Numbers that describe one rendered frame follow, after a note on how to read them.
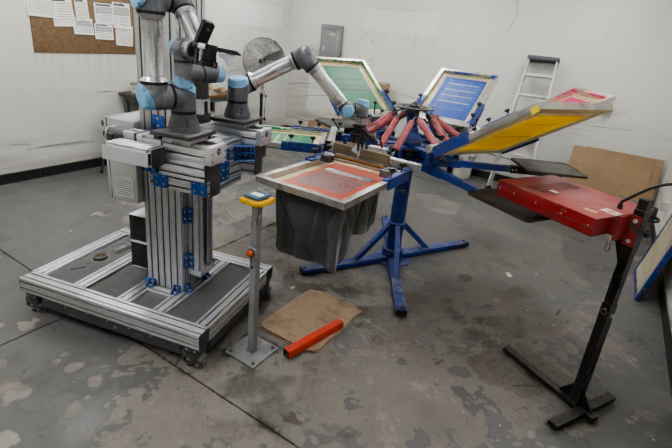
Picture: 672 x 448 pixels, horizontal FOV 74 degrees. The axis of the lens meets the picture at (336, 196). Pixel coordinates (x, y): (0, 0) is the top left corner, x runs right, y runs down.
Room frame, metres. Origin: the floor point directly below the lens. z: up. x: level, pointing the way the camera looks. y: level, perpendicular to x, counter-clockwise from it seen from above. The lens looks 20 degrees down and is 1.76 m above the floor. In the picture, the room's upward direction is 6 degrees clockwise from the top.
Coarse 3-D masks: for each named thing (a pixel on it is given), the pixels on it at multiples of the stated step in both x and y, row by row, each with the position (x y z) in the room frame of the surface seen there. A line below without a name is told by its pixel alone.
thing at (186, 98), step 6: (168, 84) 2.06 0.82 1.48; (174, 84) 2.06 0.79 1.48; (174, 90) 2.04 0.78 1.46; (180, 90) 2.06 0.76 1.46; (186, 90) 2.07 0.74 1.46; (192, 90) 2.09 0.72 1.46; (174, 96) 2.03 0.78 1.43; (180, 96) 2.05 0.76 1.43; (186, 96) 2.07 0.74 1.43; (192, 96) 2.09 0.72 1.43; (174, 102) 2.03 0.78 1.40; (180, 102) 2.05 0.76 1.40; (186, 102) 2.07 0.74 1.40; (192, 102) 2.09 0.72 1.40; (174, 108) 2.05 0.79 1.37; (180, 108) 2.06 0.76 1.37; (186, 108) 2.07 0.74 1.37; (192, 108) 2.09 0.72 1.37
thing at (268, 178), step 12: (288, 168) 2.54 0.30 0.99; (300, 168) 2.64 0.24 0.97; (372, 168) 2.81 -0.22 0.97; (264, 180) 2.30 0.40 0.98; (276, 180) 2.29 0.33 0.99; (288, 192) 2.22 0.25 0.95; (300, 192) 2.18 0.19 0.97; (312, 192) 2.15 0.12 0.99; (360, 192) 2.23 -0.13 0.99; (372, 192) 2.30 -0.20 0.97; (336, 204) 2.06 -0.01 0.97; (348, 204) 2.07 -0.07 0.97
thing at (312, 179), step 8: (320, 168) 2.72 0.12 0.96; (336, 168) 2.76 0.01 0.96; (344, 168) 2.78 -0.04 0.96; (352, 168) 2.79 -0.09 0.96; (296, 176) 2.50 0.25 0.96; (304, 176) 2.52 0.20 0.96; (312, 176) 2.53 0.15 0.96; (320, 176) 2.55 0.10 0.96; (328, 176) 2.57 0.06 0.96; (336, 176) 2.58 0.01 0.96; (296, 184) 2.36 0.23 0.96; (304, 184) 2.37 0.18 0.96; (312, 184) 2.39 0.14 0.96; (320, 184) 2.40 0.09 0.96
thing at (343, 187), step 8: (344, 176) 2.60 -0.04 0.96; (368, 176) 2.65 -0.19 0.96; (376, 176) 2.67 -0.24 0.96; (328, 184) 2.41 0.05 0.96; (336, 184) 2.43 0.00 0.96; (344, 184) 2.44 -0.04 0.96; (352, 184) 2.46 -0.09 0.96; (360, 184) 2.47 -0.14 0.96; (368, 184) 2.49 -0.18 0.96; (320, 192) 2.26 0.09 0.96; (328, 192) 2.28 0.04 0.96; (336, 192) 2.29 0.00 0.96; (344, 192) 2.30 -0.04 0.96; (352, 192) 2.32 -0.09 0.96
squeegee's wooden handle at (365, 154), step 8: (336, 144) 2.83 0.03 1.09; (344, 144) 2.81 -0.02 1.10; (336, 152) 2.83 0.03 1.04; (344, 152) 2.80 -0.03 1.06; (352, 152) 2.77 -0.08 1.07; (360, 152) 2.74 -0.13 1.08; (368, 152) 2.71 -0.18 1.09; (376, 152) 2.69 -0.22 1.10; (368, 160) 2.71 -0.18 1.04; (376, 160) 2.68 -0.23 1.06; (384, 160) 2.65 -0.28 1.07
